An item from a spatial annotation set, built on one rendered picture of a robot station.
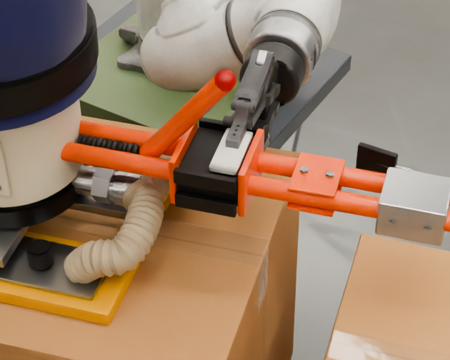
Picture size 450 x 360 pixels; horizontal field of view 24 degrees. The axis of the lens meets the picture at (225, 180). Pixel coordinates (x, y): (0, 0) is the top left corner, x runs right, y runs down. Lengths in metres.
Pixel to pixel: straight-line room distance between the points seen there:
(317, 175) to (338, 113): 2.11
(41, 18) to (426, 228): 0.44
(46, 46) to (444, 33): 2.69
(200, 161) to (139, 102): 0.79
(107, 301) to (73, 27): 0.30
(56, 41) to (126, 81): 0.91
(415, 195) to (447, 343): 0.29
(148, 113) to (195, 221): 0.63
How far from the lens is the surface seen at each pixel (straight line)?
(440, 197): 1.09
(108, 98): 1.91
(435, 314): 1.35
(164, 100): 1.90
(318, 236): 2.79
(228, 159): 1.10
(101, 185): 1.19
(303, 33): 1.28
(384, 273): 1.39
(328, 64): 2.09
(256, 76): 1.17
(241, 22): 1.36
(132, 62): 1.97
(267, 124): 1.21
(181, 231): 1.24
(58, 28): 1.05
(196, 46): 1.39
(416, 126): 3.19
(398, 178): 1.10
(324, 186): 1.09
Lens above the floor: 1.93
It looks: 41 degrees down
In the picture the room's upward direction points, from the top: straight up
